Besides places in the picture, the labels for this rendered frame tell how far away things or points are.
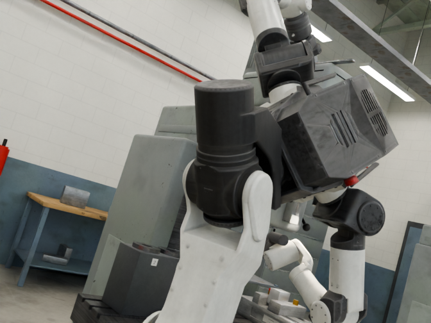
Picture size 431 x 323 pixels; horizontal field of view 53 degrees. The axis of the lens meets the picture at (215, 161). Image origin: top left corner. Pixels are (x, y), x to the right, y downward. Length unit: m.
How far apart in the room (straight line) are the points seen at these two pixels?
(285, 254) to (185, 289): 0.58
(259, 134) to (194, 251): 0.27
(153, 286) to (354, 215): 0.63
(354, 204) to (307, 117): 0.30
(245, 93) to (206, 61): 5.78
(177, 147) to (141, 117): 4.15
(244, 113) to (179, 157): 1.05
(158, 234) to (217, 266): 0.99
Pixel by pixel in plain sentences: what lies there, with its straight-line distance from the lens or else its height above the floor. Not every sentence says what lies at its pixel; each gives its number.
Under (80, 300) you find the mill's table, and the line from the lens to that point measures 1.45.
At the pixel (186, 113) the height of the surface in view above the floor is 1.71.
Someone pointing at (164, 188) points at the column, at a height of 1.33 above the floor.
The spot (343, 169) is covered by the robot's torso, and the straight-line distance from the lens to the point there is 0.96.
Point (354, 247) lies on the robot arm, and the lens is 1.20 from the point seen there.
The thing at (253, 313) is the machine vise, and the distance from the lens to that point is 1.79.
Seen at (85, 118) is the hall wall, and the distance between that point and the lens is 5.70.
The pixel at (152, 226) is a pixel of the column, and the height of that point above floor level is 1.17.
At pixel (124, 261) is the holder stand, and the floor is 1.08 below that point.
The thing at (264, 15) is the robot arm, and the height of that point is 1.85.
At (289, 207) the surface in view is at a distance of 1.57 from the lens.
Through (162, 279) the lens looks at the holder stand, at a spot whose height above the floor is 1.06.
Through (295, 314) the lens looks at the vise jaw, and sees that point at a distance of 1.77.
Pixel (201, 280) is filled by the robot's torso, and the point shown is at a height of 1.17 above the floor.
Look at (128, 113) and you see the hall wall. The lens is 5.91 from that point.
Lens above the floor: 1.31
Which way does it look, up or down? 6 degrees up
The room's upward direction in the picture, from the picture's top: 17 degrees clockwise
